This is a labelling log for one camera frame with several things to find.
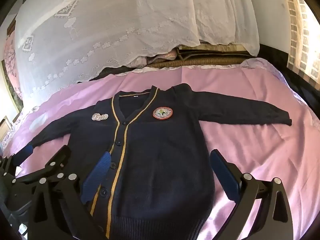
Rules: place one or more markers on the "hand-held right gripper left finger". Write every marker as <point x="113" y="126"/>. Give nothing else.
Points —
<point x="97" y="177"/>

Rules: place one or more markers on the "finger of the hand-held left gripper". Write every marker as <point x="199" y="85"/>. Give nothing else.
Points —
<point x="58" y="158"/>
<point x="25" y="153"/>

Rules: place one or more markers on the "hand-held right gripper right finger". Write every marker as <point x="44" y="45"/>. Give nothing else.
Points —
<point x="222" y="175"/>

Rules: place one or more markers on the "navy knit cardigan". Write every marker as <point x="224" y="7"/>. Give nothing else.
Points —
<point x="162" y="155"/>

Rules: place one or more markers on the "pink bed sheet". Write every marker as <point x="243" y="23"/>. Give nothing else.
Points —
<point x="237" y="92"/>

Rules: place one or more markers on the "stack of folded blankets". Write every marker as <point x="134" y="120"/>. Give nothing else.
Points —
<point x="212" y="50"/>

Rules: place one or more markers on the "pink folded blanket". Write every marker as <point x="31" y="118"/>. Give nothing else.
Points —
<point x="162" y="56"/>

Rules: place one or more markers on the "white lace cloth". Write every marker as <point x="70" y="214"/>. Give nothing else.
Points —
<point x="112" y="17"/>

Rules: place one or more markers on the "floral wall poster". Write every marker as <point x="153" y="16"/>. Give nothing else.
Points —
<point x="10" y="55"/>

